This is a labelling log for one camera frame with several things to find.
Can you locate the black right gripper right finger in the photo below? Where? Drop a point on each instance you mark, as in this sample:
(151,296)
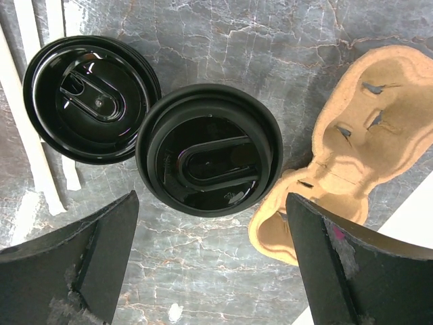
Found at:
(354,275)

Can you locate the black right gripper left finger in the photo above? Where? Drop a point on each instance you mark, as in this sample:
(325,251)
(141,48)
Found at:
(73,275)

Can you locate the black coffee cup lid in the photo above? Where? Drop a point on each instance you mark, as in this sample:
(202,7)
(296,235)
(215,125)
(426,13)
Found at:
(209,150)

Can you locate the white wrapped straw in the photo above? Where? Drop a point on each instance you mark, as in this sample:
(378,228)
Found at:
(31,43)
(12,87)

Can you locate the stack of black lids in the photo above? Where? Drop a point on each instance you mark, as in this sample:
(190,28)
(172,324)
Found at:
(110,86)

